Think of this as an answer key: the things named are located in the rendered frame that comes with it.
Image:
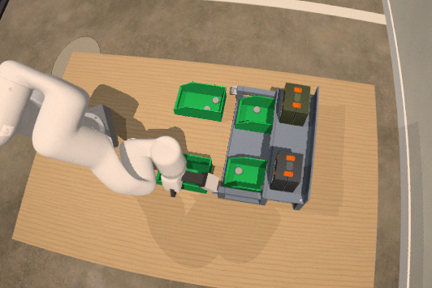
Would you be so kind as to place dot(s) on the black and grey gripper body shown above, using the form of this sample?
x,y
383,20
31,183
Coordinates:
x,y
175,184

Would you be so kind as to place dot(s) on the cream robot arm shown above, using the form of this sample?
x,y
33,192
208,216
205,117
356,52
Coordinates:
x,y
59,133

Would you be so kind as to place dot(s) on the green bin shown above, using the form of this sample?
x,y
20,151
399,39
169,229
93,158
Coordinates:
x,y
194,164
252,177
193,97
261,122

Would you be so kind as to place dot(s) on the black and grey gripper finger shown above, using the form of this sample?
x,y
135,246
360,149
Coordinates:
x,y
173,193

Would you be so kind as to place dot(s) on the dark grey case with orange latches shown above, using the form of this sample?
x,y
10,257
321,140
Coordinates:
x,y
287,171

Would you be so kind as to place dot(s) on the grey metal shelf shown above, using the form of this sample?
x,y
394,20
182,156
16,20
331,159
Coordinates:
x,y
284,137

